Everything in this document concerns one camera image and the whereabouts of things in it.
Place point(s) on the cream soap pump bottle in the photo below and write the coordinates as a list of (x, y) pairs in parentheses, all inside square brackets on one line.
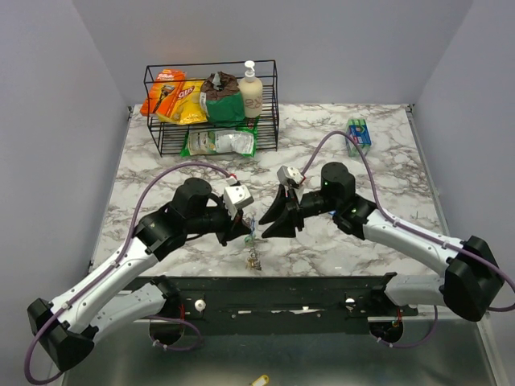
[(251, 89)]

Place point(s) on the yellow tag on floor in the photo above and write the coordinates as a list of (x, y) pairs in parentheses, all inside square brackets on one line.
[(262, 380)]

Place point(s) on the green brown bag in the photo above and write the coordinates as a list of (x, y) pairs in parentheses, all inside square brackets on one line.
[(221, 99)]

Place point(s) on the orange razor package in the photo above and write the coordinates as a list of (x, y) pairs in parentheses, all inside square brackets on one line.
[(163, 94)]

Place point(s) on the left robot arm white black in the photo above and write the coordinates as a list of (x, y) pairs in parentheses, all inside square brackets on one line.
[(69, 326)]

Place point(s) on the yellow chips bag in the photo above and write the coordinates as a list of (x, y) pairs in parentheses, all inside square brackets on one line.
[(186, 108)]

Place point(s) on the aluminium rail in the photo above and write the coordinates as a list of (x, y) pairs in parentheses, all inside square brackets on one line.
[(443, 313)]

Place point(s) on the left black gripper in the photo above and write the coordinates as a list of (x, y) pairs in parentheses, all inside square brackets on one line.
[(234, 228)]

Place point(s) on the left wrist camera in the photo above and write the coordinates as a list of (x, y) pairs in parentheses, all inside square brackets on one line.
[(236, 196)]

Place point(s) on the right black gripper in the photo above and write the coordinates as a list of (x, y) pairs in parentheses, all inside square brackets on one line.
[(293, 216)]

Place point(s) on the blue green sponge pack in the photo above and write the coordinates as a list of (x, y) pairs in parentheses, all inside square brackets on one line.
[(357, 129)]

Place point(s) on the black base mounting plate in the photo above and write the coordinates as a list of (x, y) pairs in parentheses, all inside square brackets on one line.
[(282, 305)]

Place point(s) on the green white snack bag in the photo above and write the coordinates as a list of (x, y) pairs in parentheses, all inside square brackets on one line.
[(240, 139)]

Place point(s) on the black wire rack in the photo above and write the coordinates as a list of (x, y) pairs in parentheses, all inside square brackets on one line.
[(169, 137)]

